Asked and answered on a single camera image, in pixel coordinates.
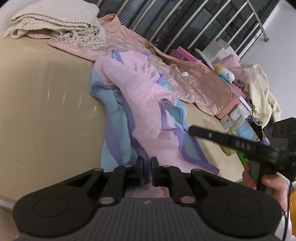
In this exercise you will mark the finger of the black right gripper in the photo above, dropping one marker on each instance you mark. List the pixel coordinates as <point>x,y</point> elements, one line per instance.
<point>253,151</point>

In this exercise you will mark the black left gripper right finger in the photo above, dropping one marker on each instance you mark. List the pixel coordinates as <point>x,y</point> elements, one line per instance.
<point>226,207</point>

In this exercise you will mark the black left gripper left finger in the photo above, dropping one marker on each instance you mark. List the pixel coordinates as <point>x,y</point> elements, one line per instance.
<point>66,207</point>

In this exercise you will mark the pink blue purple-trimmed garment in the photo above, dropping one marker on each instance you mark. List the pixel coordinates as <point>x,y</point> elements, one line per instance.
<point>157,117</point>

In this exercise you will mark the person's right hand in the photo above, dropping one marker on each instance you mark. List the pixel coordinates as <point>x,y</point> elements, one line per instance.
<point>275,182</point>

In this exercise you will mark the blue packet in plastic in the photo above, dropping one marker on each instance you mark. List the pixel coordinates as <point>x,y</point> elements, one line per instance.
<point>241,128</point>

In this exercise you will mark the cream yellow fleece cloth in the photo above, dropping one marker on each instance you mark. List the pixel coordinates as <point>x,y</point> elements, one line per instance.
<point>265,104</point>

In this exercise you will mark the pink quilted satin jacket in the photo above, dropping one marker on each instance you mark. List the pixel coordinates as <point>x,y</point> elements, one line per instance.
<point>191,82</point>

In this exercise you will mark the small plush toy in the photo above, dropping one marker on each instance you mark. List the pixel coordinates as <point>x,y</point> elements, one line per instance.
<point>224,73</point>

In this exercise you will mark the white boxes stack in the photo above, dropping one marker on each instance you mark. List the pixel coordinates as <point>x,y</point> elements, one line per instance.
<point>218,50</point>

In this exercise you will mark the magenta pink box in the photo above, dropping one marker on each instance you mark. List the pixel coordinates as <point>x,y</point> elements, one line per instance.
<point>184,55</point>

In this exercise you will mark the metal window railing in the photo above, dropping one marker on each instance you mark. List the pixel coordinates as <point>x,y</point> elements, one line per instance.
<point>192,25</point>

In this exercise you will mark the cream knitted fringed blanket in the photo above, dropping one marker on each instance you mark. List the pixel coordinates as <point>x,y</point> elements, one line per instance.
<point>72,22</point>

